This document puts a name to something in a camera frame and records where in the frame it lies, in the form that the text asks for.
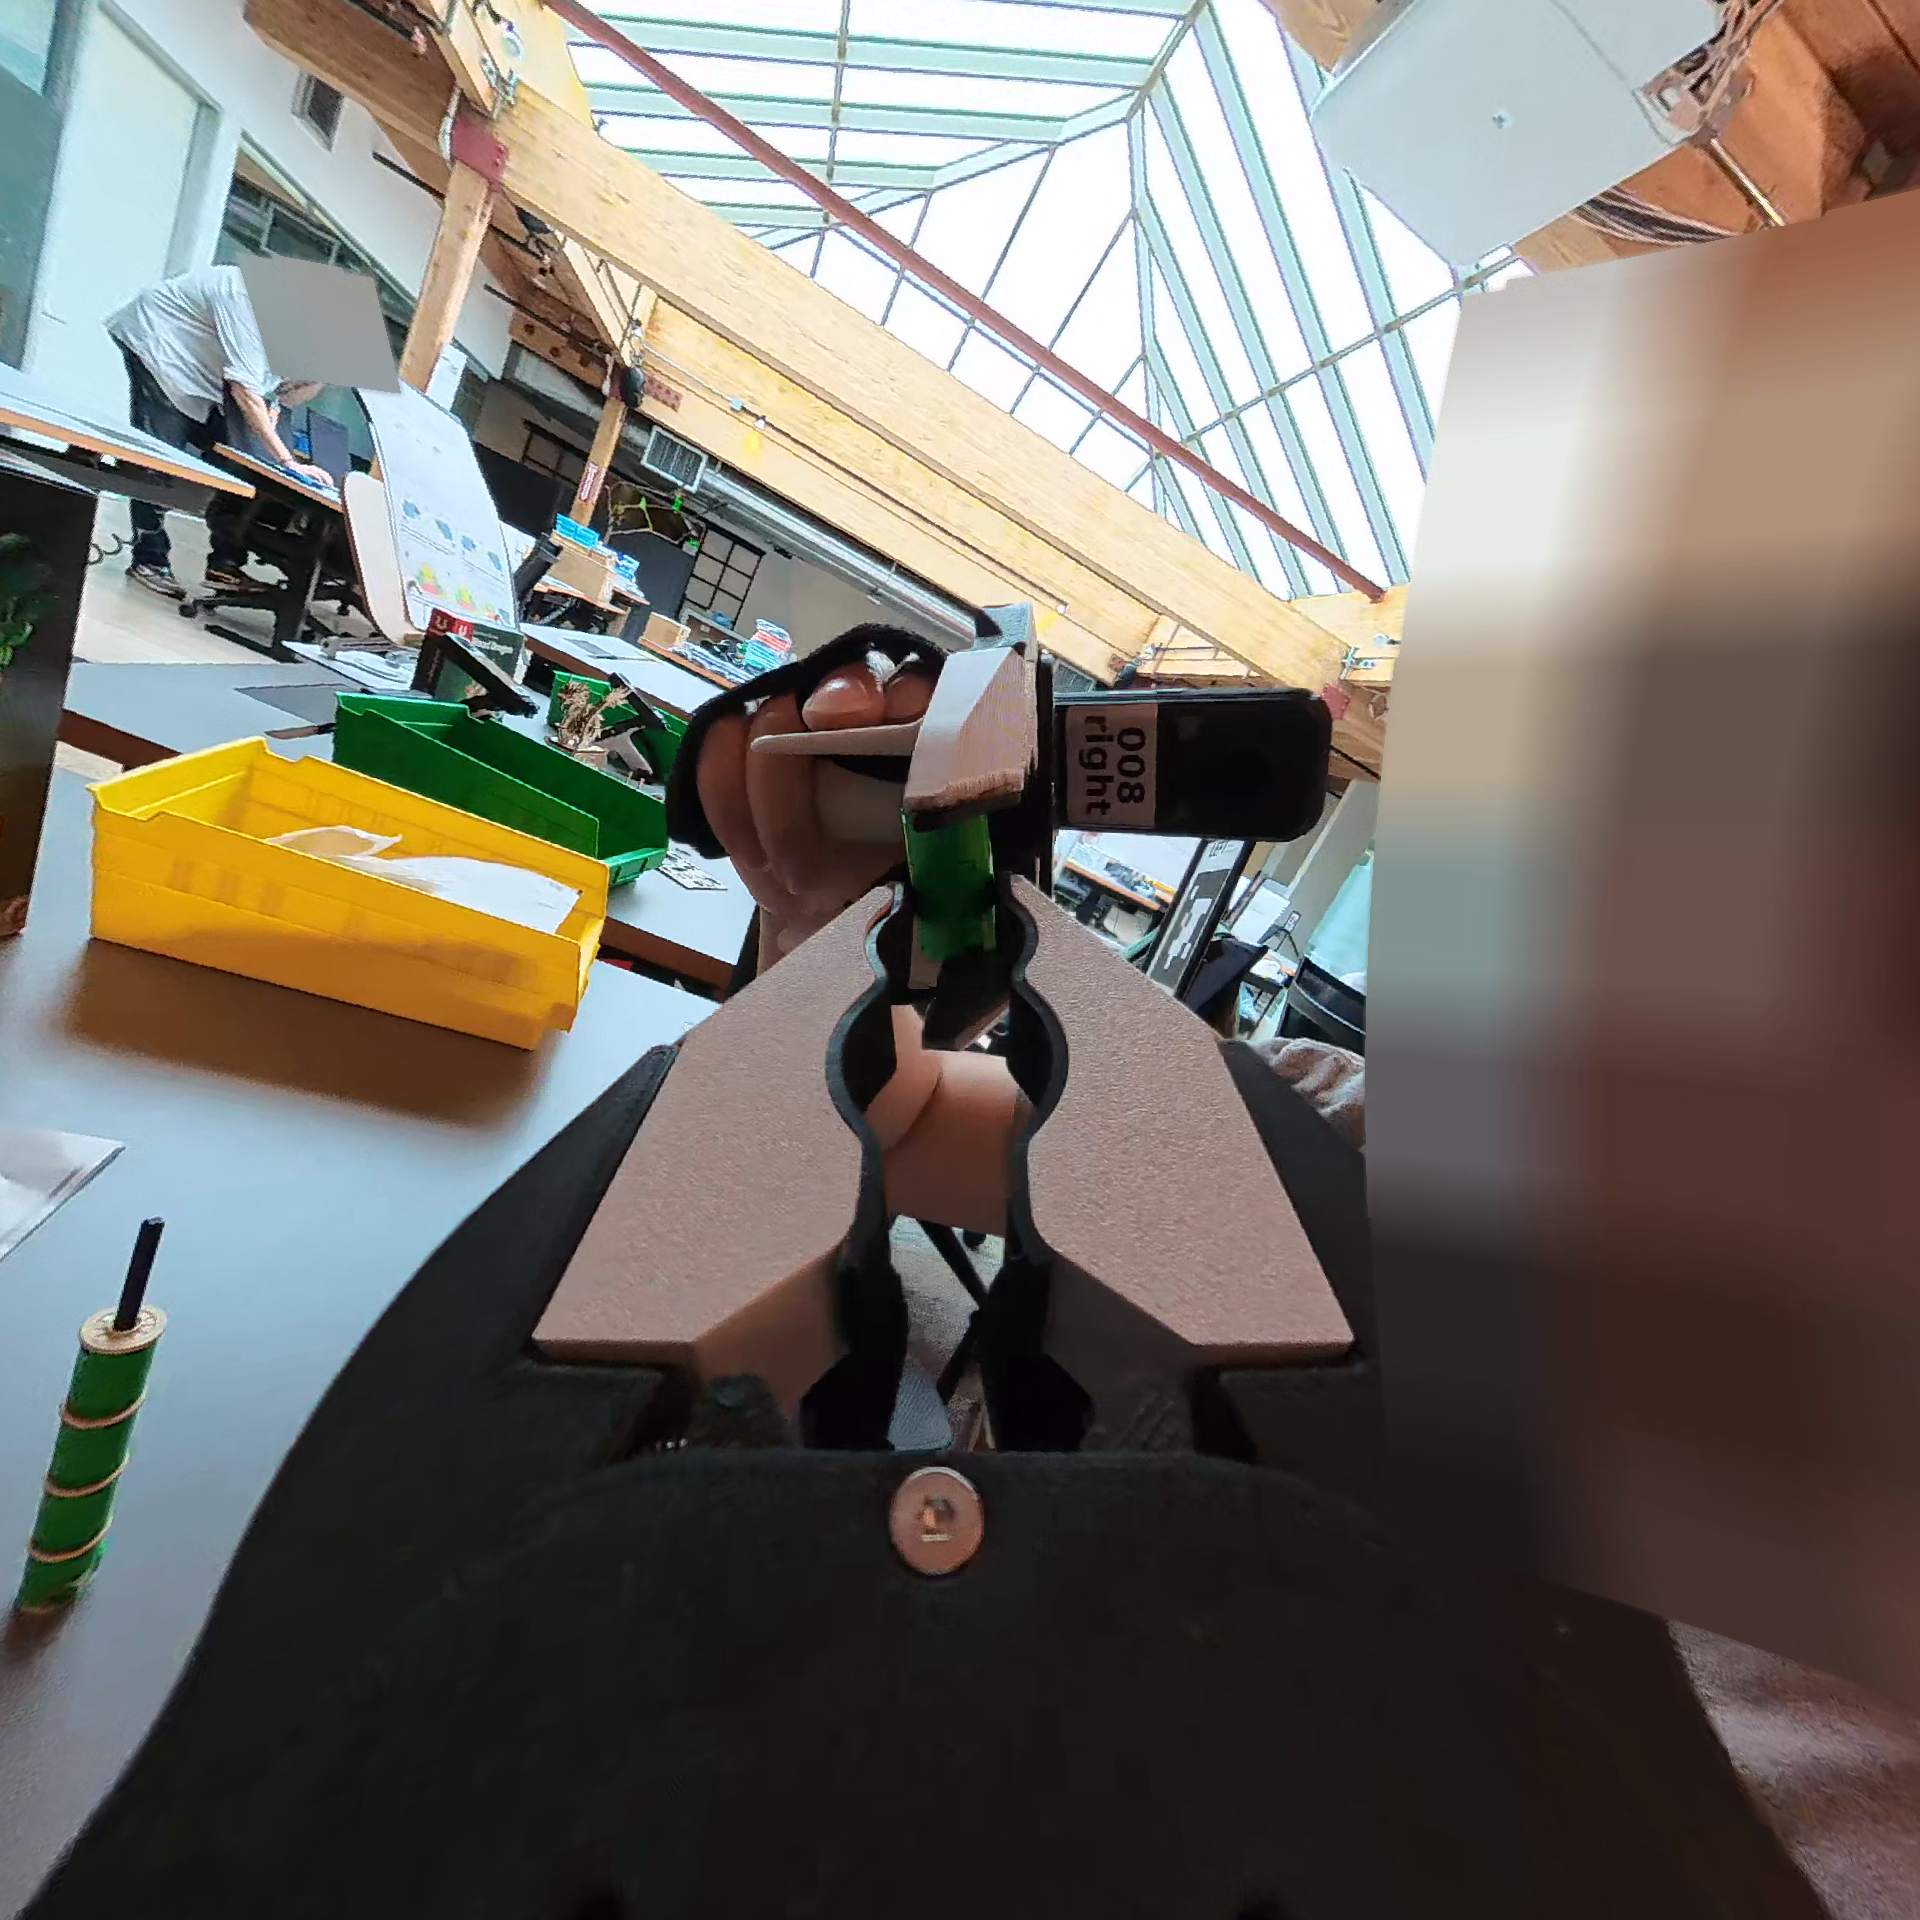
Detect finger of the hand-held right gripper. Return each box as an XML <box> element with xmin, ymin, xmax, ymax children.
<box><xmin>898</xmin><ymin>643</ymin><xmax>1047</xmax><ymax>823</ymax></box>
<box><xmin>919</xmin><ymin>957</ymin><xmax>1011</xmax><ymax>1056</ymax></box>

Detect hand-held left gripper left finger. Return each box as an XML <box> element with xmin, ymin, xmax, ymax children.
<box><xmin>532</xmin><ymin>882</ymin><xmax>911</xmax><ymax>1454</ymax></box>

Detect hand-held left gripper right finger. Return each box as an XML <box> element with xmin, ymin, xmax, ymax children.
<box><xmin>980</xmin><ymin>876</ymin><xmax>1357</xmax><ymax>1454</ymax></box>

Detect green toy bamboo piece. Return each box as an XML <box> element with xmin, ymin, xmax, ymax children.
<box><xmin>901</xmin><ymin>806</ymin><xmax>1001</xmax><ymax>968</ymax></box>

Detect wood-edged desk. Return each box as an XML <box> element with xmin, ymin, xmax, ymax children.
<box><xmin>0</xmin><ymin>363</ymin><xmax>260</xmax><ymax>500</ymax></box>

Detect person's right hand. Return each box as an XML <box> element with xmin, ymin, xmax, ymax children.
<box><xmin>723</xmin><ymin>665</ymin><xmax>1042</xmax><ymax>1238</ymax></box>

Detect white plastic bag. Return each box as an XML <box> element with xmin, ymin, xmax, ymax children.
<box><xmin>268</xmin><ymin>823</ymin><xmax>584</xmax><ymax>934</ymax></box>

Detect red ceiling pipe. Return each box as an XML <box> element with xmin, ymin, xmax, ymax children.
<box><xmin>542</xmin><ymin>0</ymin><xmax>1388</xmax><ymax>603</ymax></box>

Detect green plastic bin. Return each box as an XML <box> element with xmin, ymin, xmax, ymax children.
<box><xmin>330</xmin><ymin>691</ymin><xmax>669</xmax><ymax>891</ymax></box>

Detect yellow plastic bin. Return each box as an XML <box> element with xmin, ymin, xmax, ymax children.
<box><xmin>88</xmin><ymin>736</ymin><xmax>612</xmax><ymax>1053</ymax></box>

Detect small green and black box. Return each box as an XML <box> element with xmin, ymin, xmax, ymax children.
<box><xmin>408</xmin><ymin>603</ymin><xmax>528</xmax><ymax>702</ymax></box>

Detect white poster board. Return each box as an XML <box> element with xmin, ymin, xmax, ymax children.
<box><xmin>342</xmin><ymin>385</ymin><xmax>523</xmax><ymax>642</ymax></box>

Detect white instruction sheet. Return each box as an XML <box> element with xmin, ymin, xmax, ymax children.
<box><xmin>0</xmin><ymin>1126</ymin><xmax>125</xmax><ymax>1264</ymax></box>

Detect green toy bamboo stalk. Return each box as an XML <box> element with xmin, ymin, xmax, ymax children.
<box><xmin>13</xmin><ymin>1217</ymin><xmax>170</xmax><ymax>1618</ymax></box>

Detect white ceiling lamp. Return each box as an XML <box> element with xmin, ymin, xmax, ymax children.
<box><xmin>1308</xmin><ymin>0</ymin><xmax>1755</xmax><ymax>269</ymax></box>

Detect black box with bamboo print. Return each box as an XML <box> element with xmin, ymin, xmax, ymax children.
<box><xmin>0</xmin><ymin>447</ymin><xmax>102</xmax><ymax>941</ymax></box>

